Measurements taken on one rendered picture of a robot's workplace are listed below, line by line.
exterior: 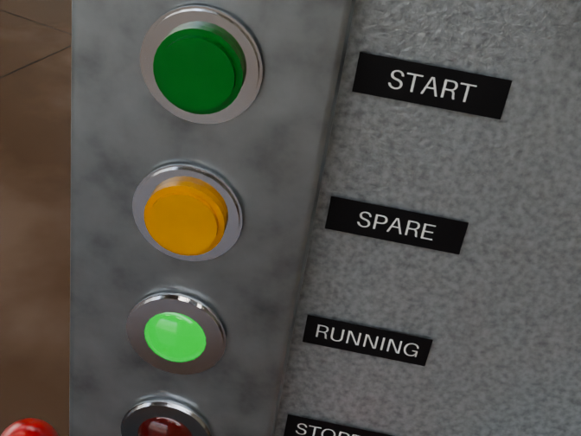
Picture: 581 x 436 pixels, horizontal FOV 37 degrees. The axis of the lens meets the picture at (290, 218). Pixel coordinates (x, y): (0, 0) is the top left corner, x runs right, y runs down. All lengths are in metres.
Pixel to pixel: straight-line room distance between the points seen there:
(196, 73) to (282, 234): 0.06
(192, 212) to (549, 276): 0.12
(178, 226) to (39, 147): 2.86
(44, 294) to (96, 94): 2.20
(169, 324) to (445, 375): 0.10
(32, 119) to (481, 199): 3.06
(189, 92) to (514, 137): 0.10
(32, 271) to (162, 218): 2.27
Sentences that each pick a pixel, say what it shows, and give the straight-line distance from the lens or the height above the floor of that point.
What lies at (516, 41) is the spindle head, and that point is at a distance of 0.27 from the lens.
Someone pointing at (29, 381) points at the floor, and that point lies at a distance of 2.21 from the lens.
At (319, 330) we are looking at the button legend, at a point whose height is 1.34.
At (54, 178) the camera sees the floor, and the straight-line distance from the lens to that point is 2.96.
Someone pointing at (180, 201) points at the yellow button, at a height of 1.40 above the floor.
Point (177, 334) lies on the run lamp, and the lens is 0.30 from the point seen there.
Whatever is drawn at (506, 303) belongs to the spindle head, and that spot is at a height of 1.37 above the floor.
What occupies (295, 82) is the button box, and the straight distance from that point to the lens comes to 0.25.
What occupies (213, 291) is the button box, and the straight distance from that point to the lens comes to 0.30.
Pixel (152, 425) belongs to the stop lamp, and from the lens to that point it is 0.34.
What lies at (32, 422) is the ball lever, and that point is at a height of 1.21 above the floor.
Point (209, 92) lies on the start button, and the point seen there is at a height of 1.44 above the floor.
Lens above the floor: 1.54
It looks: 33 degrees down
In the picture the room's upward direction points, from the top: 10 degrees clockwise
